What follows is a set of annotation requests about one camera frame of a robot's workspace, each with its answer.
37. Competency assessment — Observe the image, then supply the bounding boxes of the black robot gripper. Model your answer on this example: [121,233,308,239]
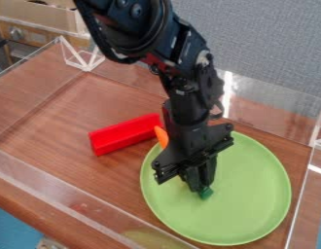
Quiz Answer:
[152,111,234,193]

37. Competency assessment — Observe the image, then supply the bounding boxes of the orange toy carrot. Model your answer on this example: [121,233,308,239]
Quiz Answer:
[153,124,215,200]

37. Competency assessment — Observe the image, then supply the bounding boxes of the red rectangular block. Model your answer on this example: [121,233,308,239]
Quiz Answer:
[88,113,161,156]

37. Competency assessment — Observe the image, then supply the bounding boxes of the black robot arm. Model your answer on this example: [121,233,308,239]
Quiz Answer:
[72,0,234,194]

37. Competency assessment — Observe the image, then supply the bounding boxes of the green round plate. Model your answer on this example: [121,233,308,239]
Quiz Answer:
[140,132,292,246]

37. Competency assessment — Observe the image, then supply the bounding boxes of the wooden box on shelf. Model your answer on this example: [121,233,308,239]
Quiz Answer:
[0,0,86,34]

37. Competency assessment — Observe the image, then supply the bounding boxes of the clear acrylic enclosure walls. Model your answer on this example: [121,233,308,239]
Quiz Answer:
[0,33,321,249]

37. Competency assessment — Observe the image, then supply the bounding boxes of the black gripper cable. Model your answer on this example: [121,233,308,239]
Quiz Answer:
[207,98,226,121]

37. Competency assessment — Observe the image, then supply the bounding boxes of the clear acrylic corner bracket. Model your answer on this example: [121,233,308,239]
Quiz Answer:
[58,36,107,72]

